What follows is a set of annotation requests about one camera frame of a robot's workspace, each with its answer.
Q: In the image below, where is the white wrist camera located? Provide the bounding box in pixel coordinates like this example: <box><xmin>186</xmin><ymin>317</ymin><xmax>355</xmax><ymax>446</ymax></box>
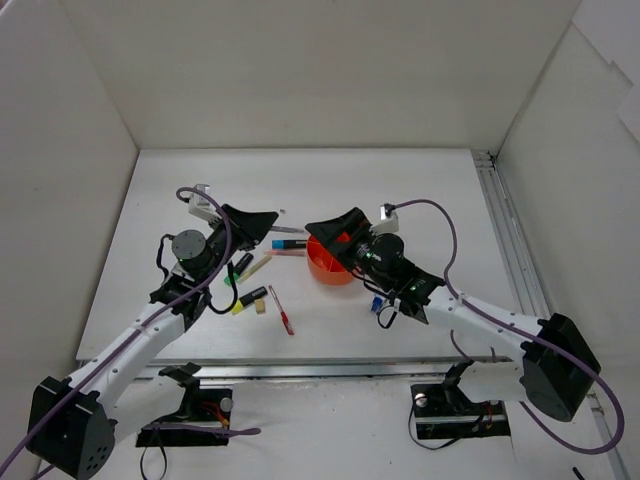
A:
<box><xmin>188</xmin><ymin>193</ymin><xmax>220</xmax><ymax>224</ymax></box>
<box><xmin>370</xmin><ymin>203</ymin><xmax>399</xmax><ymax>235</ymax></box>

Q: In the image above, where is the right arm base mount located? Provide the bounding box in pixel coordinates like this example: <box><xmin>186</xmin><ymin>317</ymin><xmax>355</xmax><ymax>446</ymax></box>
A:
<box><xmin>407</xmin><ymin>360</ymin><xmax>511</xmax><ymax>452</ymax></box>

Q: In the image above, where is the red gel pen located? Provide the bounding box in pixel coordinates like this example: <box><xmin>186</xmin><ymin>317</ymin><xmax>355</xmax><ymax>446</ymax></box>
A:
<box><xmin>268</xmin><ymin>285</ymin><xmax>295</xmax><ymax>336</ymax></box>

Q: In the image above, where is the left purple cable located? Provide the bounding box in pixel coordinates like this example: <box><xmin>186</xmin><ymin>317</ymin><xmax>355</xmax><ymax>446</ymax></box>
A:
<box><xmin>0</xmin><ymin>185</ymin><xmax>262</xmax><ymax>480</ymax></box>

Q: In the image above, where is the front aluminium rail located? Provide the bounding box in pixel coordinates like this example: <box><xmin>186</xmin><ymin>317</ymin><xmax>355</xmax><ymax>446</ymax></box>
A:
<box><xmin>74</xmin><ymin>355</ymin><xmax>516</xmax><ymax>384</ymax></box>

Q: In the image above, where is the yellow cap black highlighter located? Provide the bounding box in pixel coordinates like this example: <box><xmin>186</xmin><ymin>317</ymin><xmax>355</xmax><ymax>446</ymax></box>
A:
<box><xmin>231</xmin><ymin>286</ymin><xmax>268</xmax><ymax>315</ymax></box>

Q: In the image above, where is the right aluminium rail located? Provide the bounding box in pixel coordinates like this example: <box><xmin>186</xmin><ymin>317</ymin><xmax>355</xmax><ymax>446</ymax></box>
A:
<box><xmin>471</xmin><ymin>150</ymin><xmax>631</xmax><ymax>479</ymax></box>

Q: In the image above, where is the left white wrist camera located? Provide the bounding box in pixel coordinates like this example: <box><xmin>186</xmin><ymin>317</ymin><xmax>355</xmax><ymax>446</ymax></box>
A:
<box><xmin>188</xmin><ymin>193</ymin><xmax>220</xmax><ymax>224</ymax></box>

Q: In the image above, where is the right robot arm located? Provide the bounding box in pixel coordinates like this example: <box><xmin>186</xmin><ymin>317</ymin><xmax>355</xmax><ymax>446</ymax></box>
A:
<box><xmin>305</xmin><ymin>204</ymin><xmax>601</xmax><ymax>422</ymax></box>

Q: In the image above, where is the slim yellow marker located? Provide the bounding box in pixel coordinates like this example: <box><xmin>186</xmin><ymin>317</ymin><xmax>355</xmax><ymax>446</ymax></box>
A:
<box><xmin>239</xmin><ymin>255</ymin><xmax>272</xmax><ymax>283</ymax></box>

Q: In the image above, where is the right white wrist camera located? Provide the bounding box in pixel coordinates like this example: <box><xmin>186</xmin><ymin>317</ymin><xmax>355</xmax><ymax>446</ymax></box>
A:
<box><xmin>370</xmin><ymin>203</ymin><xmax>399</xmax><ymax>235</ymax></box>

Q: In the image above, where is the blue cap black highlighter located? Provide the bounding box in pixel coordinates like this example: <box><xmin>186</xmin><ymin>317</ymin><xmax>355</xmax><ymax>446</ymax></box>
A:
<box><xmin>271</xmin><ymin>239</ymin><xmax>307</xmax><ymax>250</ymax></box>

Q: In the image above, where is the slim pink orange marker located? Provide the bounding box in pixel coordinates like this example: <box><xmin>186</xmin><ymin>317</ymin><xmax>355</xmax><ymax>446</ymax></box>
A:
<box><xmin>263</xmin><ymin>249</ymin><xmax>307</xmax><ymax>258</ymax></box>

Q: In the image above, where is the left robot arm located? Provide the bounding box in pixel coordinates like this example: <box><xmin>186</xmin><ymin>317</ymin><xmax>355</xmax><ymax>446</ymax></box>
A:
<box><xmin>26</xmin><ymin>204</ymin><xmax>279</xmax><ymax>479</ymax></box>

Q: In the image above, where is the green cap black highlighter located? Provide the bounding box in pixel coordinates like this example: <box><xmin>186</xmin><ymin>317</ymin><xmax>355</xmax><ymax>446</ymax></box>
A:
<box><xmin>224</xmin><ymin>252</ymin><xmax>254</xmax><ymax>286</ymax></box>

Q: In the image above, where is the clear bottle blue cap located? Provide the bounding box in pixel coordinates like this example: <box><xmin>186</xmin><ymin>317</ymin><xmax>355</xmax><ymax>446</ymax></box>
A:
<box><xmin>370</xmin><ymin>296</ymin><xmax>386</xmax><ymax>314</ymax></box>

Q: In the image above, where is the aluminium rail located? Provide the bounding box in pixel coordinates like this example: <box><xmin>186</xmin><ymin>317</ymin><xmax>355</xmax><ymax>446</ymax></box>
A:
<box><xmin>74</xmin><ymin>355</ymin><xmax>516</xmax><ymax>384</ymax></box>
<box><xmin>471</xmin><ymin>150</ymin><xmax>631</xmax><ymax>479</ymax></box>

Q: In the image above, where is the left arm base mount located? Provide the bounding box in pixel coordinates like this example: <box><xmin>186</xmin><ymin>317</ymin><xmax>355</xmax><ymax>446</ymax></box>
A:
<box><xmin>135</xmin><ymin>363</ymin><xmax>233</xmax><ymax>448</ymax></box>

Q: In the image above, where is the orange round compartment organizer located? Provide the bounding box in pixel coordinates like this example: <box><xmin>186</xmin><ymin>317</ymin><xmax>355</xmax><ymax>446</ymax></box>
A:
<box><xmin>306</xmin><ymin>236</ymin><xmax>354</xmax><ymax>287</ymax></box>

